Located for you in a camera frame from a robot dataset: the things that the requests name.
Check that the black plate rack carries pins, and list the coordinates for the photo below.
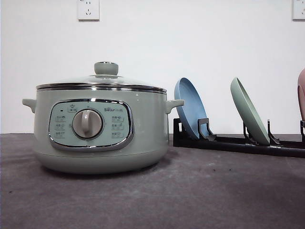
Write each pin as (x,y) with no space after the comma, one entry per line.
(181,138)

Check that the green electric steamer pot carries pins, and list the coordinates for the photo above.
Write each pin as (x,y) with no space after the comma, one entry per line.
(101,131)

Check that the blue plate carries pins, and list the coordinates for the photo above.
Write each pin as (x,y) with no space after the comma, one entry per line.
(194,107)

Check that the glass lid with green knob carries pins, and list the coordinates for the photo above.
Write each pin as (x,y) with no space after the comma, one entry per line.
(105,78)

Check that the pink plate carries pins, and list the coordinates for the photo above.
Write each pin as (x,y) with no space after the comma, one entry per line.
(301,94)

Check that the white wall socket right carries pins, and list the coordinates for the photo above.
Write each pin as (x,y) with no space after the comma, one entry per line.
(298,10)

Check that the white wall socket left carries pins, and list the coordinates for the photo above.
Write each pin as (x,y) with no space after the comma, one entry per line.
(88,10)

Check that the green plate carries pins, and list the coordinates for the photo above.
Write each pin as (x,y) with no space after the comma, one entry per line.
(248,113)

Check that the white wall socket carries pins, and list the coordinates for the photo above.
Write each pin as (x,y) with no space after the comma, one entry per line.
(298,10)
(88,10)

